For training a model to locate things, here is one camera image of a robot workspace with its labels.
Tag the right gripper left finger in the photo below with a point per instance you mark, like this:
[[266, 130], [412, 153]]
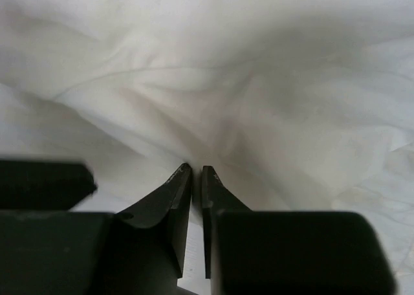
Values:
[[166, 211]]

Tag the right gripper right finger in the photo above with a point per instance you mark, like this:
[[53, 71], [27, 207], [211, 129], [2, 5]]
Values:
[[214, 197]]

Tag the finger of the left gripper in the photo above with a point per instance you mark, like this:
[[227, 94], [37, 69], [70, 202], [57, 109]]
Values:
[[44, 184]]

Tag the white t shirt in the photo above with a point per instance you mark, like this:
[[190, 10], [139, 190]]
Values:
[[299, 104]]

